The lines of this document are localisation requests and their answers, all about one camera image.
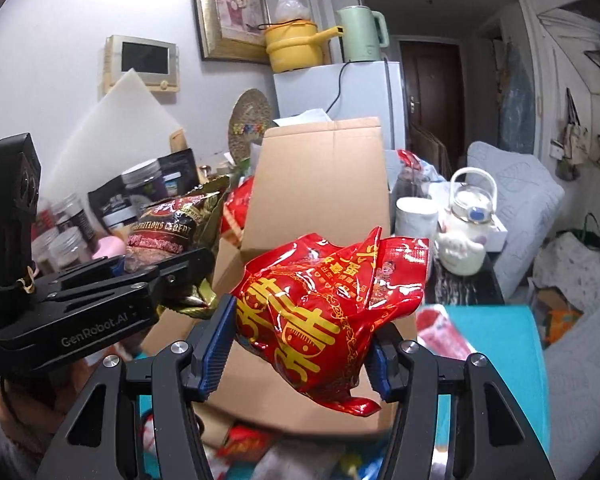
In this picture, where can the green electric kettle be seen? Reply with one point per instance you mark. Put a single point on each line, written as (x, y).
(360, 35)

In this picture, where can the clear capped brown jar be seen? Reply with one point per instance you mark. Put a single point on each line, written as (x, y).
(42, 255)

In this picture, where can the clear plastic bag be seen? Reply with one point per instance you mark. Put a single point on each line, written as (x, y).
(291, 10)

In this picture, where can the brown paper bag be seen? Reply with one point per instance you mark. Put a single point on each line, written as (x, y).
(178, 140)

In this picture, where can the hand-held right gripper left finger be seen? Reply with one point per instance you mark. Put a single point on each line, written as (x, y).
(215, 345)

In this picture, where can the pink bottle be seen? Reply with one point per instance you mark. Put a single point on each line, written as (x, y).
(107, 249)

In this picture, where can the white staircase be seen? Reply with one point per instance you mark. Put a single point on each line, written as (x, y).
(570, 40)

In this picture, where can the gold framed picture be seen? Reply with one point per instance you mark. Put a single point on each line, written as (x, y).
(230, 10)

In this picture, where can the white foam board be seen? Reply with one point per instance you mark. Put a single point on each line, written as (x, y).
(120, 130)

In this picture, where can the plastic wrapped blue painting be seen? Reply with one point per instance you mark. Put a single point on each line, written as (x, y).
(517, 100)

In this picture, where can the teal bubble mat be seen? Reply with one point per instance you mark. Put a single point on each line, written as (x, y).
(500, 340)

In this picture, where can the white refrigerator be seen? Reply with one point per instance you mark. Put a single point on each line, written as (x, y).
(300, 90)

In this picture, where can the white flat box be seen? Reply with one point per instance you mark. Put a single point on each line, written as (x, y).
(497, 235)

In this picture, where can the beige wall intercom panel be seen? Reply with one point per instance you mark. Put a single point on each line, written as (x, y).
(142, 60)

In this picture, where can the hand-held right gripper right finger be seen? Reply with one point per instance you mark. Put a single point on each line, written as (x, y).
(380, 365)

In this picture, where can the dark wooden door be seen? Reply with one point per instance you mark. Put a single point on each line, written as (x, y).
(430, 90)

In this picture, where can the black marble side table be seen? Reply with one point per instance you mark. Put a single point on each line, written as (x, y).
(460, 287)

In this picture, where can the round woven mat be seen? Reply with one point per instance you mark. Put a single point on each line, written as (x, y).
(250, 120)

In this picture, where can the red white printed bag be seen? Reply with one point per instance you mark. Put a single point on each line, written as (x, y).
(235, 205)

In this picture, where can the grey quilted armchair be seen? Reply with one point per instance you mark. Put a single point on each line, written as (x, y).
(580, 385)
(520, 195)

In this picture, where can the red white cone packet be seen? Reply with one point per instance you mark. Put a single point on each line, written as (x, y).
(437, 332)

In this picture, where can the red plastic bag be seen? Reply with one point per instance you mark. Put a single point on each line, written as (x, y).
(411, 159)

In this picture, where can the yellow pot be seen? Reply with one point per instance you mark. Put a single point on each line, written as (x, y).
(290, 47)

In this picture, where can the flat cardboard sheets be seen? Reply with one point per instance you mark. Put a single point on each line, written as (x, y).
(430, 147)

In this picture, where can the canvas tote bag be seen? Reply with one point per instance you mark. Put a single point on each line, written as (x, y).
(575, 140)

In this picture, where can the glass jar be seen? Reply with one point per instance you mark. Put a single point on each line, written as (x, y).
(410, 185)

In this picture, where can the large red snack bag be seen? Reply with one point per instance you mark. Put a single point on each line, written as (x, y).
(320, 320)

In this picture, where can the clear capped dark jar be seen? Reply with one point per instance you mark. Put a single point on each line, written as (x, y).
(70, 245)
(70, 207)

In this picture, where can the person's left hand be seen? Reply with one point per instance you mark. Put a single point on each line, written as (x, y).
(35, 405)

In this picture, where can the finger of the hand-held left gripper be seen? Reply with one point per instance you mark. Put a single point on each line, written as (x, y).
(187, 270)
(85, 267)

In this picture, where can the brown gold snack bag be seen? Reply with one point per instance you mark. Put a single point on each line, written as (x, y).
(165, 230)

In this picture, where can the cardboard box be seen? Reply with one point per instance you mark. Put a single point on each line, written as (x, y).
(320, 185)

